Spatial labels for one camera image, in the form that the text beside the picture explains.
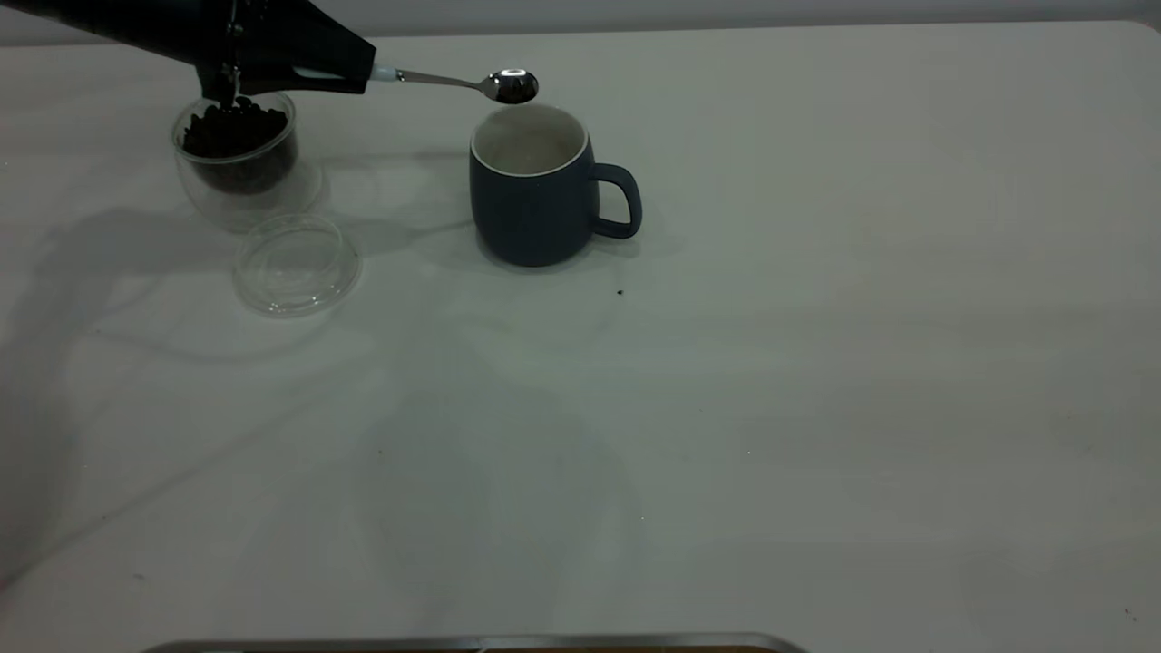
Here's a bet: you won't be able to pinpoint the clear round glass lid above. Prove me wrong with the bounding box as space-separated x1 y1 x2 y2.
234 214 364 317

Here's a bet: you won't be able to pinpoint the dark blue-grey ceramic mug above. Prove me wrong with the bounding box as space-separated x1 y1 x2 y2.
469 104 644 268

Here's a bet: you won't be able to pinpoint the dark coffee beans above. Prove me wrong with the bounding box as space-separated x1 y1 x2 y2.
181 100 298 194

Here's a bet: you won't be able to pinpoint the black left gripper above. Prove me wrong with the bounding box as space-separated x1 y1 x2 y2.
0 0 377 103

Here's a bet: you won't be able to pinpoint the clear double-wall glass cup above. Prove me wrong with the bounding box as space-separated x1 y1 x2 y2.
172 91 323 232

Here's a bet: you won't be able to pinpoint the steel spoon light-blue handle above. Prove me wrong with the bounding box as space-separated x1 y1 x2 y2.
295 65 540 104

